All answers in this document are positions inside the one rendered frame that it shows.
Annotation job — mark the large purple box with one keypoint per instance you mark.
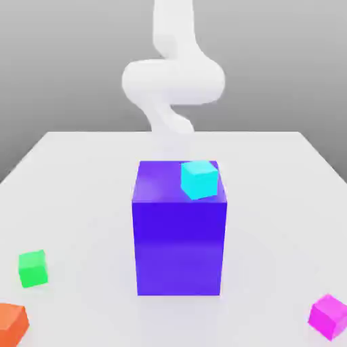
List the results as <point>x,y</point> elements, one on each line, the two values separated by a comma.
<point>177,244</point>

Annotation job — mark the small magenta cube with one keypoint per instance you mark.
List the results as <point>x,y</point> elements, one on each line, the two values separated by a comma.
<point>328,317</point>

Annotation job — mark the small green cube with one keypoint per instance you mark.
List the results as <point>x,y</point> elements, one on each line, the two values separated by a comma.
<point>33,269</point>

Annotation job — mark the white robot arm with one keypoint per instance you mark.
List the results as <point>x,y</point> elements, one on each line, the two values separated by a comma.
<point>173,81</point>

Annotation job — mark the small cyan cube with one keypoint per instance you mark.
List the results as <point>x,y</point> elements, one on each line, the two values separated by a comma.
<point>199,180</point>

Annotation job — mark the small orange cube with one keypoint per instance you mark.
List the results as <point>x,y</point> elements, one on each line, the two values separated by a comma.
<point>10,324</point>

